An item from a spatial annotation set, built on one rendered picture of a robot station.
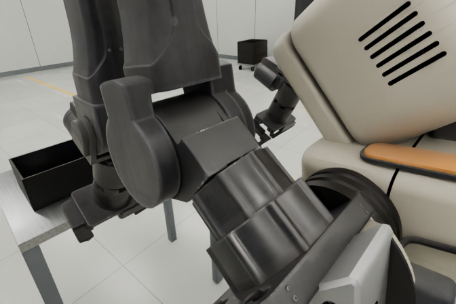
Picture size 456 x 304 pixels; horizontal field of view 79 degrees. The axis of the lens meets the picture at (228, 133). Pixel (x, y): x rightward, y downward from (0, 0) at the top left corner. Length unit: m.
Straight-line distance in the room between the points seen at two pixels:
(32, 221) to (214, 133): 0.83
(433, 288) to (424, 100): 0.12
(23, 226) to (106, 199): 0.56
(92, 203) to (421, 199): 0.40
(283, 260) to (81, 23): 0.26
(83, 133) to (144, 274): 1.49
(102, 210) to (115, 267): 1.41
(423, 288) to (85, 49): 0.32
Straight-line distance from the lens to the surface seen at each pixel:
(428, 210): 0.24
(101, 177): 0.40
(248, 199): 0.18
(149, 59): 0.20
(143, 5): 0.21
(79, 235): 0.48
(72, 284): 1.88
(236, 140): 0.20
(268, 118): 0.70
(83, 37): 0.31
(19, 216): 1.02
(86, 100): 0.33
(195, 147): 0.18
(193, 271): 1.73
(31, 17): 7.95
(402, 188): 0.24
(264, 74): 0.68
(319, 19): 0.26
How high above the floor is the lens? 1.34
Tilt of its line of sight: 25 degrees down
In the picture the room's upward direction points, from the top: 1 degrees counter-clockwise
